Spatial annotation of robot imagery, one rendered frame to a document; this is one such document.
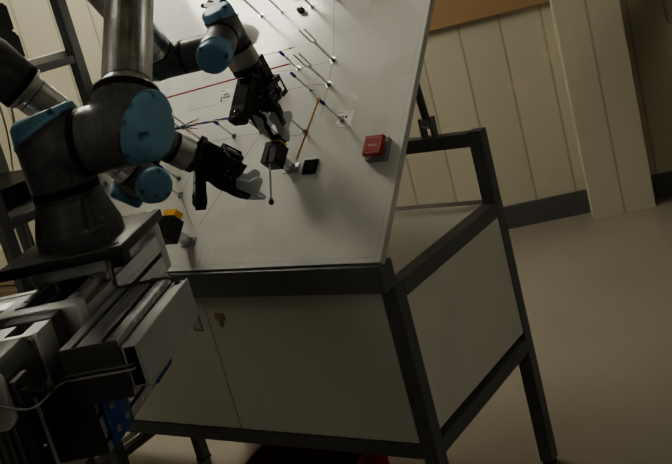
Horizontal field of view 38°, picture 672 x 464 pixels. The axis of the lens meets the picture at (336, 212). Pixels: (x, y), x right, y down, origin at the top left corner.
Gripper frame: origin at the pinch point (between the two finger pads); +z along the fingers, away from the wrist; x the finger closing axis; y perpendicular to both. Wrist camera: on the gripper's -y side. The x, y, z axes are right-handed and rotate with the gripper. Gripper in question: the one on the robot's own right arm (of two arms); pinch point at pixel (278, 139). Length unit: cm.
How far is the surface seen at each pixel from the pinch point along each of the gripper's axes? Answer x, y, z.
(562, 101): 41, 233, 146
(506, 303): -32, 14, 69
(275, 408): 12, -36, 58
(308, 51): 4.8, 30.6, -6.4
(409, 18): -25.3, 34.8, -8.4
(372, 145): -25.7, -0.3, 4.2
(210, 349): 29, -31, 43
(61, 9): 93, 39, -31
